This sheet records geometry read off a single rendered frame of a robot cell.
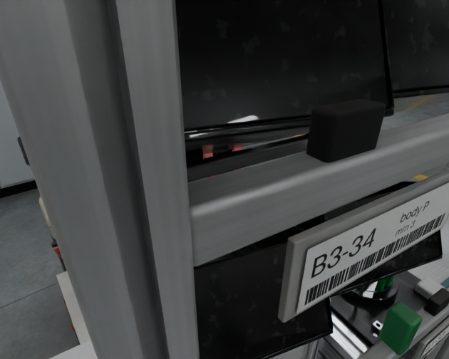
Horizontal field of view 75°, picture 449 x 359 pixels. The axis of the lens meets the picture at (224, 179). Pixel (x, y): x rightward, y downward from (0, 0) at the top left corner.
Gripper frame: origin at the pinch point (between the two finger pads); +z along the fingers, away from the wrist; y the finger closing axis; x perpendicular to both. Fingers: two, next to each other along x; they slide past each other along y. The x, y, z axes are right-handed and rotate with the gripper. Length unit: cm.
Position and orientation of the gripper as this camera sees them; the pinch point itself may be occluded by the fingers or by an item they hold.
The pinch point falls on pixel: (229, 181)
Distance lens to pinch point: 60.0
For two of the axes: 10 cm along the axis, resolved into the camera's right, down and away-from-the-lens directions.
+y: 9.4, -1.6, 3.0
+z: 3.0, 8.0, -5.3
